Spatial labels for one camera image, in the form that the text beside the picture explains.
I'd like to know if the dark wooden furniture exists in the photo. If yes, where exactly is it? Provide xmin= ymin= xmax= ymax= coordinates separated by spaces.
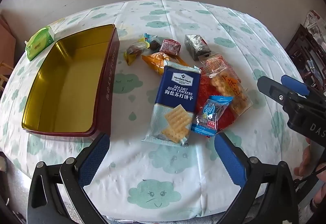
xmin=285 ymin=24 xmax=326 ymax=92

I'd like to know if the printed paper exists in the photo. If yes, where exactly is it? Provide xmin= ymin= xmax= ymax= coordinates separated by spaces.
xmin=304 ymin=10 xmax=326 ymax=36

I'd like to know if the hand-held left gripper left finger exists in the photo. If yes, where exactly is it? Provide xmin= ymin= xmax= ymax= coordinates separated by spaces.
xmin=27 ymin=133 xmax=110 ymax=224

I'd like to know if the person's right hand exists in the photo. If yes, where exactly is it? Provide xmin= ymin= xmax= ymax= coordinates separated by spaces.
xmin=293 ymin=137 xmax=326 ymax=217

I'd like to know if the orange snack packet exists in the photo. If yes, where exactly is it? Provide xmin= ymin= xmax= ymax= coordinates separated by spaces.
xmin=141 ymin=52 xmax=190 ymax=76

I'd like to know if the cloud print tablecloth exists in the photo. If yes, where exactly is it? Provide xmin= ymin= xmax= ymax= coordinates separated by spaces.
xmin=0 ymin=0 xmax=316 ymax=224

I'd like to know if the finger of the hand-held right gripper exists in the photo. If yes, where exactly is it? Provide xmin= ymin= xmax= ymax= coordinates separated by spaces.
xmin=281 ymin=74 xmax=326 ymax=103
xmin=257 ymin=76 xmax=289 ymax=105

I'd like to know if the dark sesame bar packet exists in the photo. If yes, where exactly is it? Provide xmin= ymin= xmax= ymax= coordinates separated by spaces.
xmin=184 ymin=34 xmax=212 ymax=61

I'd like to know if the pink patterned snack packet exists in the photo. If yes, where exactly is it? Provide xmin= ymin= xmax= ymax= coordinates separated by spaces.
xmin=159 ymin=39 xmax=181 ymax=56

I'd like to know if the dark red tin box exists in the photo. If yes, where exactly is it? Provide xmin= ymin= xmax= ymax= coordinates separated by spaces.
xmin=22 ymin=24 xmax=120 ymax=141

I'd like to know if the blue dark candy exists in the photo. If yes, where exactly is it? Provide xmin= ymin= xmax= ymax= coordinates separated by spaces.
xmin=143 ymin=33 xmax=161 ymax=50

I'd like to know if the green tissue pack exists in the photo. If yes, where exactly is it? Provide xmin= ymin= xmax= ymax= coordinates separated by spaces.
xmin=25 ymin=26 xmax=55 ymax=62

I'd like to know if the navy cracker packet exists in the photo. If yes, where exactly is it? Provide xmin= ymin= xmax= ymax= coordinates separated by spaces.
xmin=141 ymin=59 xmax=202 ymax=148

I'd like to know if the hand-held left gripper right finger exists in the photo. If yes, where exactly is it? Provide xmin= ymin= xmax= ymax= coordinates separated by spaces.
xmin=214 ymin=133 xmax=300 ymax=224

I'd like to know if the light wooden chair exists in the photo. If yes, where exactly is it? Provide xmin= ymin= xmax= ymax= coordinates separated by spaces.
xmin=0 ymin=61 xmax=14 ymax=92

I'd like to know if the small blue snack packet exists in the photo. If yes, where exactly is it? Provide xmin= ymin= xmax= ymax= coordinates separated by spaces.
xmin=191 ymin=95 xmax=233 ymax=138

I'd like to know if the yellow candy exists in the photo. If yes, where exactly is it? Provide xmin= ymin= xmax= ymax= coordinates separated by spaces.
xmin=123 ymin=39 xmax=149 ymax=65

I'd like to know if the red fried twist snack bag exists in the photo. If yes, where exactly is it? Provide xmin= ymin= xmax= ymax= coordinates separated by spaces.
xmin=195 ymin=54 xmax=253 ymax=131

